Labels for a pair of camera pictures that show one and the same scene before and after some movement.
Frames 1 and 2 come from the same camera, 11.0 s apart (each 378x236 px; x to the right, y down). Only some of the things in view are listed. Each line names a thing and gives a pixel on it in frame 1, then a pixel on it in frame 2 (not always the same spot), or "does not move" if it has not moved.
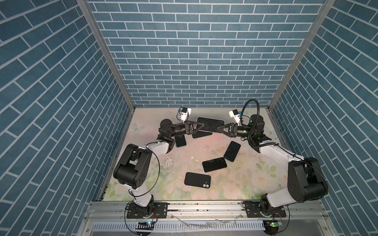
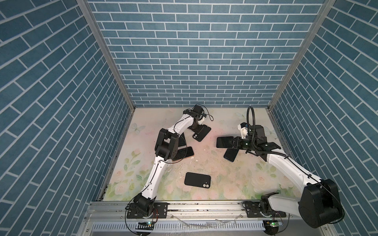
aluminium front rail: [116, 211] does not move
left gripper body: [182, 130] → [196, 127]
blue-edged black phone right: [232, 151] does not move
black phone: [214, 164] → [223, 142]
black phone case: [197, 180] does not move
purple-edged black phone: [209, 124] → [183, 153]
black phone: [180, 141] does not move
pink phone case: [214, 134] → [184, 153]
